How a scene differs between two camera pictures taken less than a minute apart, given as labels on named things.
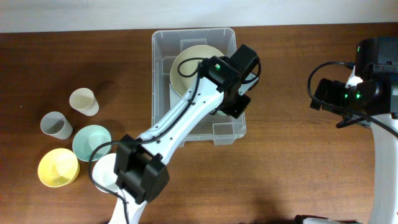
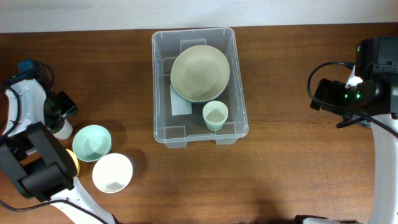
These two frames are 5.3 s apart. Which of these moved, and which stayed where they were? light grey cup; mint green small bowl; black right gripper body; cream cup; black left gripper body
Moved: black left gripper body; cream cup
Stayed: black right gripper body; light grey cup; mint green small bowl
